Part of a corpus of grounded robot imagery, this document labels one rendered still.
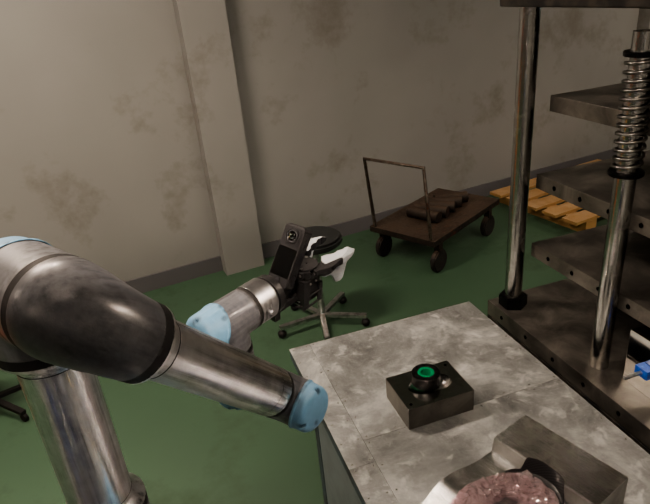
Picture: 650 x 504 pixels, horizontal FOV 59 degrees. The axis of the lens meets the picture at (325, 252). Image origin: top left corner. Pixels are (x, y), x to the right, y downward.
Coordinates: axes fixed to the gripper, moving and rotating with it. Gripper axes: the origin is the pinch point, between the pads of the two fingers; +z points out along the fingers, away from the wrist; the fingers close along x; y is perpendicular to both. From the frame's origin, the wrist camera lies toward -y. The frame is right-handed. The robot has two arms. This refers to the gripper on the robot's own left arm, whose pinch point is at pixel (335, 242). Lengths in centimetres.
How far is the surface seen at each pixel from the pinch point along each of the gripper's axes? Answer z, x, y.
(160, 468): 14, -105, 161
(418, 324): 70, -14, 68
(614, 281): 78, 40, 31
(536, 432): 29, 40, 50
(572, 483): 18, 51, 48
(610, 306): 78, 41, 39
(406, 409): 24, 8, 59
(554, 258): 96, 19, 40
